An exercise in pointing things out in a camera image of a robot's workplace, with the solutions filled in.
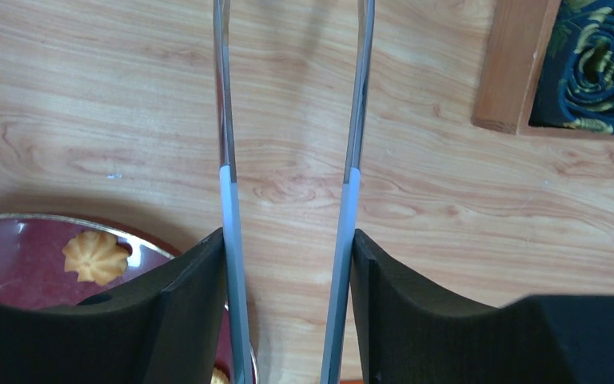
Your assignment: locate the flower butter cookie upper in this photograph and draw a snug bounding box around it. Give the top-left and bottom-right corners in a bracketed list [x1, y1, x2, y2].
[62, 230, 130, 286]

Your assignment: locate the dark red round plate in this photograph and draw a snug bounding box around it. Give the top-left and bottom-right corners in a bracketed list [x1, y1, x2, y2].
[0, 214, 257, 383]

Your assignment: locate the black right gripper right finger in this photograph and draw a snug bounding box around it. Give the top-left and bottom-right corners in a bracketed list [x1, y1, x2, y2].
[351, 230, 614, 383]

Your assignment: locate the rolled dark patterned tie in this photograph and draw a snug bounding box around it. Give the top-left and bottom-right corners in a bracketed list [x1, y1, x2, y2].
[529, 1, 614, 135]

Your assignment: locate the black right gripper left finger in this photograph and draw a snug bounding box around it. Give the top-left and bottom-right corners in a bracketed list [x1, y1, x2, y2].
[0, 230, 226, 383]

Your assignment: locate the wooden compartment organizer box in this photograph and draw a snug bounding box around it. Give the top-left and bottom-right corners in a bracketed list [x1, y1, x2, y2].
[471, 0, 614, 142]

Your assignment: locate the metal tongs white handle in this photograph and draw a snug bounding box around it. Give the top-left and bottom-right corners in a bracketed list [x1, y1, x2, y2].
[213, 0, 376, 383]

